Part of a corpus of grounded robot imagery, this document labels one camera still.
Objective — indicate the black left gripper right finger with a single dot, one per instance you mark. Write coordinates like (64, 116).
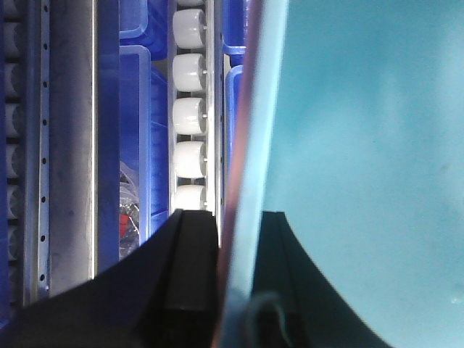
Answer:
(293, 304)

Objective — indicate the blue bin on shelf right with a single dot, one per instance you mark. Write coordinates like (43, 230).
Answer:
(234, 34)

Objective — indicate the pink plastic box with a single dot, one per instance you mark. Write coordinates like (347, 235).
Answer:
(235, 268)

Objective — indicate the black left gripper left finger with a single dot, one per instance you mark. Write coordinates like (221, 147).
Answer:
(164, 294)

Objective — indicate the light blue plastic box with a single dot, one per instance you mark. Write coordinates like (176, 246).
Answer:
(357, 137)

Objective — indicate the blue bin with packets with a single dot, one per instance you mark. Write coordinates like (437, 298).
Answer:
(132, 143)

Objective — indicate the blue bin on shelf left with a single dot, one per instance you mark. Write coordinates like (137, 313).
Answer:
(5, 287)

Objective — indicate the white roller conveyor track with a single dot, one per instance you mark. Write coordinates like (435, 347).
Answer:
(194, 140)

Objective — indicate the blue bin upper middle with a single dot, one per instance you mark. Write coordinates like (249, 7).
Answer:
(144, 22)

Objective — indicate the perforated steel rail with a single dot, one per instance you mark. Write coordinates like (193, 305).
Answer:
(60, 227)

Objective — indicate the blue bin on shelf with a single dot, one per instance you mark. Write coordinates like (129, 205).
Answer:
(234, 34)
(5, 287)

